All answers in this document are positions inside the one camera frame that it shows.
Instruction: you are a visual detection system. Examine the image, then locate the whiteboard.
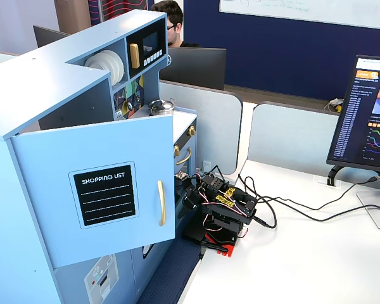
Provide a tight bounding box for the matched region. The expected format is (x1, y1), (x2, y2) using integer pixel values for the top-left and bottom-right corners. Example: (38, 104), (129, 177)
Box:
(218, 0), (380, 31)

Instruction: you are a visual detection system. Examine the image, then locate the gold oven door handle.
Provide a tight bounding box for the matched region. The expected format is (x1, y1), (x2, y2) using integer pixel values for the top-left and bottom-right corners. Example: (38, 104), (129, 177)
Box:
(175, 147), (193, 166)

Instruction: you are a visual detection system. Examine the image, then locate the silver monitor stand base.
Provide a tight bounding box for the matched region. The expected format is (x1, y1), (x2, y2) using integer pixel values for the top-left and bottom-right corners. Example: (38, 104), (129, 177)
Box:
(356, 189), (380, 231)

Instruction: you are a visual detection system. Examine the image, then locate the silver toy pot with lid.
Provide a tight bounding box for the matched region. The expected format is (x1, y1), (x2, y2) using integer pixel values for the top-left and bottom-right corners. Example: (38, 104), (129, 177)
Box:
(148, 98), (177, 117)

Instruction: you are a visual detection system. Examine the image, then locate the blue shopping list cabinet door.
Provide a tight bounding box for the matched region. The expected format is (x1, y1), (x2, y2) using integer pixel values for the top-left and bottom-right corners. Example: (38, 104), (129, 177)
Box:
(9, 114), (177, 269)

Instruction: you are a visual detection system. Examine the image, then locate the black toy microwave door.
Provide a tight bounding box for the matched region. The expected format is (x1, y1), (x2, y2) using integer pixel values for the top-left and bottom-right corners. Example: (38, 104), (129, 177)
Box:
(126, 19), (168, 80)

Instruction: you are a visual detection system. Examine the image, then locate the black usb cable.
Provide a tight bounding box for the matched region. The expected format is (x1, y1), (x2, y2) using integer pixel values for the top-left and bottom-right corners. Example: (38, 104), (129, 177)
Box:
(237, 173), (380, 223)

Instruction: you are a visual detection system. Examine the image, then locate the blue toy kitchen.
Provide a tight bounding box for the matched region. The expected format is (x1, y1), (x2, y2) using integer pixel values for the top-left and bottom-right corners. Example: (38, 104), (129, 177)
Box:
(0, 9), (199, 304)

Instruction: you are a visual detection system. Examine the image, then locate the black monitor back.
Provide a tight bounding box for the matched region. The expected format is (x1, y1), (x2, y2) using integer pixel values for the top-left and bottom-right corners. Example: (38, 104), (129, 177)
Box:
(160, 47), (227, 91)

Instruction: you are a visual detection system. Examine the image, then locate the grey desk divider panel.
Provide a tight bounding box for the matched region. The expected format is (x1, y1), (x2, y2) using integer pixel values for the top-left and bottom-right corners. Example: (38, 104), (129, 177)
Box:
(158, 79), (244, 175)
(248, 101), (341, 175)

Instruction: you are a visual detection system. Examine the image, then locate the black power cable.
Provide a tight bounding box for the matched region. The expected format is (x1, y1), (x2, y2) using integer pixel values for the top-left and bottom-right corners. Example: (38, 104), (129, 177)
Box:
(240, 175), (380, 229)

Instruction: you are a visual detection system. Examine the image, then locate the gold cabinet door handle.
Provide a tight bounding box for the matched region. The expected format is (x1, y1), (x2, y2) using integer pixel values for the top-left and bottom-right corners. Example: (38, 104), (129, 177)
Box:
(156, 180), (167, 227)

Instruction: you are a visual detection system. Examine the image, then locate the red striped banner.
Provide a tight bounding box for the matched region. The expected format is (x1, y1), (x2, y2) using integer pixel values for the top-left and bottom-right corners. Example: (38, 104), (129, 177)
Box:
(87, 0), (148, 27)

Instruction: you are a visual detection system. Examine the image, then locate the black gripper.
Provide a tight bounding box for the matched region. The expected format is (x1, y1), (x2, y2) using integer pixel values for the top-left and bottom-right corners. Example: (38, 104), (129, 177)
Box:
(174, 170), (207, 220)

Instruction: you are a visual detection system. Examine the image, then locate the yellow and white desk clutter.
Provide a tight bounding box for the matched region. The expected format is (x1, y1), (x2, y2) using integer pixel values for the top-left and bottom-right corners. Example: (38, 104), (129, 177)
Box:
(326, 97), (345, 114)

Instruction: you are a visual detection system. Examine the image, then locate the black cable guide bracket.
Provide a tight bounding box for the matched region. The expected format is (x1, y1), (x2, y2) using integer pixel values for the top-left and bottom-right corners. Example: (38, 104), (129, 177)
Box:
(327, 164), (346, 186)

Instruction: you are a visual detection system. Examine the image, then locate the person with glasses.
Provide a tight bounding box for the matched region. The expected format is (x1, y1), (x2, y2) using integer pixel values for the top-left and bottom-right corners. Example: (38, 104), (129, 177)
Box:
(150, 0), (201, 48)

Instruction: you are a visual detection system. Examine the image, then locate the dark monitor behind kitchen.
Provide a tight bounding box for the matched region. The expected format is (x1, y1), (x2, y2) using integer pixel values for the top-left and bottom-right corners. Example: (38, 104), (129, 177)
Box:
(33, 25), (72, 49)

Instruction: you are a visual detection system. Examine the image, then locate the red robot base clamp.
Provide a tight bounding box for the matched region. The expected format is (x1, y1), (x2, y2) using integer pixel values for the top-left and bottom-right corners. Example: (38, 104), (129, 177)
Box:
(199, 232), (239, 258)

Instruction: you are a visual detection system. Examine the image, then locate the computer monitor with dashboard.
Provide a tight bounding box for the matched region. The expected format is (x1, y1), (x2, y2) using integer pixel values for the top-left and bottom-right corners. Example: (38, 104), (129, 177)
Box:
(326, 54), (380, 175)

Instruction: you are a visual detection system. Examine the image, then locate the gold microwave handle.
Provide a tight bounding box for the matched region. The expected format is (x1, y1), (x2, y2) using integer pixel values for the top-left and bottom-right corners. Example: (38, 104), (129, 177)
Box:
(129, 43), (141, 70)

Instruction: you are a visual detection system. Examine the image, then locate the white toy plate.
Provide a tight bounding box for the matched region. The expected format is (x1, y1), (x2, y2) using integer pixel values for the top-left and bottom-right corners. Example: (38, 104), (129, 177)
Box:
(96, 50), (121, 86)
(84, 53), (115, 87)
(106, 49), (125, 84)

